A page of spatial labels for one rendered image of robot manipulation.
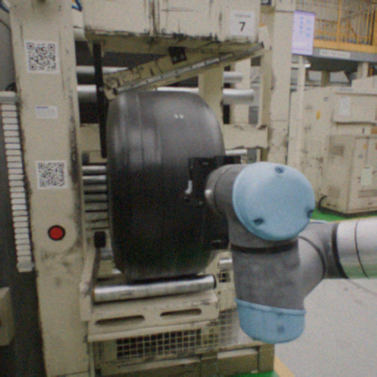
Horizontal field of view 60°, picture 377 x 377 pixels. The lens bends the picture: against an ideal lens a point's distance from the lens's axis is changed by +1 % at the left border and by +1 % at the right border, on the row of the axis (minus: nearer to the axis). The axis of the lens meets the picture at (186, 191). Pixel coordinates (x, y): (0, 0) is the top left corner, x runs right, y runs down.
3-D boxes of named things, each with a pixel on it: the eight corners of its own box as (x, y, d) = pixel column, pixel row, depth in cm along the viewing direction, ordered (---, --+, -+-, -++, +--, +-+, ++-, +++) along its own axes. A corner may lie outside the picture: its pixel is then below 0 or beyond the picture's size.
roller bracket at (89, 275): (79, 324, 82) (77, 288, 80) (92, 261, 121) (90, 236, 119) (93, 322, 83) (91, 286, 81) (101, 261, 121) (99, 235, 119)
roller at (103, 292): (90, 305, 86) (89, 289, 85) (91, 297, 90) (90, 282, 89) (216, 292, 93) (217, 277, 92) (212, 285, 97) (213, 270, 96)
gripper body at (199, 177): (227, 158, 58) (255, 155, 46) (227, 206, 58) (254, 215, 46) (185, 158, 56) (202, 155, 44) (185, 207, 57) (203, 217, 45)
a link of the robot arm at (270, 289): (328, 311, 40) (321, 224, 39) (290, 359, 32) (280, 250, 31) (269, 299, 45) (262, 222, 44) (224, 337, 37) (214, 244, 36)
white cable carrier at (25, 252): (18, 272, 89) (-2, 91, 80) (23, 264, 94) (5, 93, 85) (35, 270, 90) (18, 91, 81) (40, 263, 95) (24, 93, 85)
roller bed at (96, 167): (60, 241, 127) (54, 166, 122) (66, 230, 142) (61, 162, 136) (112, 238, 131) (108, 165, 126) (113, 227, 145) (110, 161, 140)
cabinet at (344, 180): (347, 219, 486) (355, 135, 462) (318, 210, 539) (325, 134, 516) (390, 213, 517) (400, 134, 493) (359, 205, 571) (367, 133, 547)
